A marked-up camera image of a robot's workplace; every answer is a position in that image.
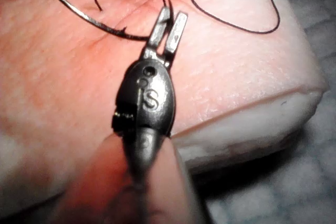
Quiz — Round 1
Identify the left arm needle driver jaw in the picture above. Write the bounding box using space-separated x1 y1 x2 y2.
164 11 189 68
142 7 171 61

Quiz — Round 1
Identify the left arm needle driver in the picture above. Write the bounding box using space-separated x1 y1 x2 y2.
112 59 176 138

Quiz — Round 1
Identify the black thread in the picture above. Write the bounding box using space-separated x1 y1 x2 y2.
94 0 281 35

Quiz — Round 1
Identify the tissue pad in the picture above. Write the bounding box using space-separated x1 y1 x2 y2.
0 0 329 221

